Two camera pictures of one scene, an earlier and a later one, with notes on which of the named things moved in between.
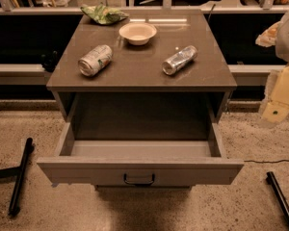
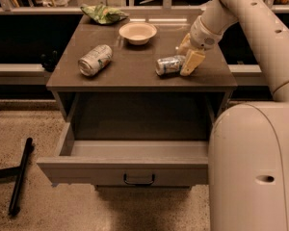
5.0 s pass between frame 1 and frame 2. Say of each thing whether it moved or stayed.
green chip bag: stayed
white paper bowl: stayed
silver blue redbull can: moved
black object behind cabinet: stayed
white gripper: moved
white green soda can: stayed
